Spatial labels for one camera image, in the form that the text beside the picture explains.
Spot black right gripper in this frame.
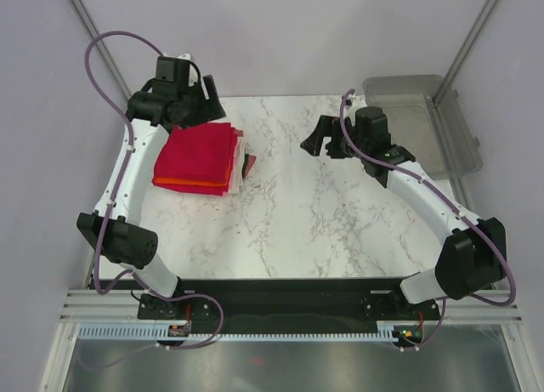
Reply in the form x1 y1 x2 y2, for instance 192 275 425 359
301 114 369 160

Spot crimson red t shirt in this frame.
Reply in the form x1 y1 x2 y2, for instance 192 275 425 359
152 122 237 185

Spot pink white shirts stack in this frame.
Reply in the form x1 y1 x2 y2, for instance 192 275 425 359
155 128 259 197

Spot orange t shirt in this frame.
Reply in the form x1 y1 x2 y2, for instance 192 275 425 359
153 155 232 187

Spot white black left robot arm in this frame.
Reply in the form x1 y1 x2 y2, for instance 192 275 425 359
76 54 225 318

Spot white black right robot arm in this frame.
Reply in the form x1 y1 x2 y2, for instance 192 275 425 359
300 106 516 319

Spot clear grey plastic bin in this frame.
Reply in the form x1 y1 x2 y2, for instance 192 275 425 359
363 75 483 179

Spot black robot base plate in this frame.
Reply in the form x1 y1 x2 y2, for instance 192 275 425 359
138 278 439 333

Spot left aluminium frame post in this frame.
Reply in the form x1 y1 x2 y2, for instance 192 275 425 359
66 0 131 109

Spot aluminium frame post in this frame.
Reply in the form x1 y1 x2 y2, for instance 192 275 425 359
66 0 131 109
432 0 502 107

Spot right aluminium frame post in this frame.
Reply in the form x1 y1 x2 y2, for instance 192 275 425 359
432 0 502 107

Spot white slotted cable duct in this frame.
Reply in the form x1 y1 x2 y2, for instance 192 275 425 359
77 323 402 343

